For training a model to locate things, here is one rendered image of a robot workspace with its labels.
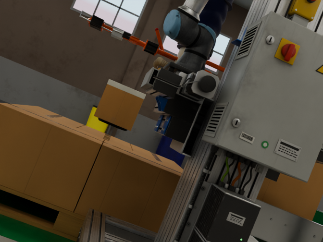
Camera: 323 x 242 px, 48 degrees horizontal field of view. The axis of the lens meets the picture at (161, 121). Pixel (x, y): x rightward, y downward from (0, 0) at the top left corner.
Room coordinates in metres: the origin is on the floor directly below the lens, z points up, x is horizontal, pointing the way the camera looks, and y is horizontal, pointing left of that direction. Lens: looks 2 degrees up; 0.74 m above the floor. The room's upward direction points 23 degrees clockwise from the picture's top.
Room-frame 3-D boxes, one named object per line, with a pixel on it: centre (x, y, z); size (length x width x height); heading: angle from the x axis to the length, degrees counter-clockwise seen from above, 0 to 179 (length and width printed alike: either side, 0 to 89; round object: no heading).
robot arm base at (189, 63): (1.72, -0.03, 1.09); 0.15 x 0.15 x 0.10
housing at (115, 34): (2.15, 0.44, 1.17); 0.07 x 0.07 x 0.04; 9
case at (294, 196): (2.28, -0.72, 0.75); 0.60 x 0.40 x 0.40; 98
